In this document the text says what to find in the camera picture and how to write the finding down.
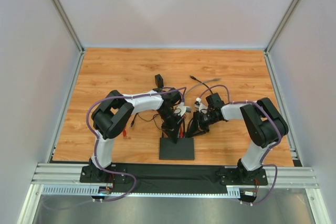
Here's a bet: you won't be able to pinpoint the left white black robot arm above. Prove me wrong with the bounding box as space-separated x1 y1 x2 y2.
86 88 184 172

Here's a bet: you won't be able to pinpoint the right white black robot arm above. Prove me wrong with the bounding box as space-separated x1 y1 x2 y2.
186 93 289 183

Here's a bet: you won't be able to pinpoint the black power adapter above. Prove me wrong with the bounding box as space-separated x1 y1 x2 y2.
154 74 164 89

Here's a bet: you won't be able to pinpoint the black cloth strip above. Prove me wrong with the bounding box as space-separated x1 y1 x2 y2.
112 163 226 193

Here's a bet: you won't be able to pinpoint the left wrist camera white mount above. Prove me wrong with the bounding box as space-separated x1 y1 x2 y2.
174 103 192 116

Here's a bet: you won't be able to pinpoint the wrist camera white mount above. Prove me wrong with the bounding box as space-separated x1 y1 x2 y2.
174 103 192 116
194 97 207 113

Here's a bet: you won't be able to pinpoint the thin black power cable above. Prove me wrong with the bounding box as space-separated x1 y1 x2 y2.
136 112 163 130

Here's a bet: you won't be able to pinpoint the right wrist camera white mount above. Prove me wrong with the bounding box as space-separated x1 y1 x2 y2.
194 97 207 113

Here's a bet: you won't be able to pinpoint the black network switch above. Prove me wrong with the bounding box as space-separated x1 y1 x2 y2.
159 137 195 161

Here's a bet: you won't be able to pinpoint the red ethernet cable loose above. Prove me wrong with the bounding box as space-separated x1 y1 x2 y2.
122 119 132 139

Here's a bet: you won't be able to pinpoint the grey ethernet cable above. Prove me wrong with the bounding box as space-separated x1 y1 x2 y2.
183 77 222 96

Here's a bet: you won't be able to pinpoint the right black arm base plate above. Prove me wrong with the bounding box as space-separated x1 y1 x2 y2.
216 166 268 186

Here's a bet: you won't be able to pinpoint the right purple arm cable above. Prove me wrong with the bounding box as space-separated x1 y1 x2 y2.
198 84 283 208

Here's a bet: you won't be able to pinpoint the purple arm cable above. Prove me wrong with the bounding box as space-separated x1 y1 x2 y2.
41 86 187 210
198 84 283 208

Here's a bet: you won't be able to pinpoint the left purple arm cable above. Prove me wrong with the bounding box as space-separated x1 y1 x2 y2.
41 86 187 210

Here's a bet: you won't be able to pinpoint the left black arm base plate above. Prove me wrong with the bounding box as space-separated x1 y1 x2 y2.
79 163 127 184

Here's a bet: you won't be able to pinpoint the grey slotted cable duct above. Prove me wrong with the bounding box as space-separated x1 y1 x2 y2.
41 185 253 199

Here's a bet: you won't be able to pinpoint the aluminium front rail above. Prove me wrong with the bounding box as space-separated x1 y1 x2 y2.
31 163 319 188

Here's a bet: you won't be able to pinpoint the right aluminium frame post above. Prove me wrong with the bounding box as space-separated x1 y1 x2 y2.
264 0 301 55

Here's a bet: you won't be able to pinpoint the aluminium frame post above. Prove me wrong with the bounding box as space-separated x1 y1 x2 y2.
264 0 301 55
51 0 85 52

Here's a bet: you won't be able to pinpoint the left aluminium frame post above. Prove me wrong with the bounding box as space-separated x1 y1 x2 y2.
51 0 85 52

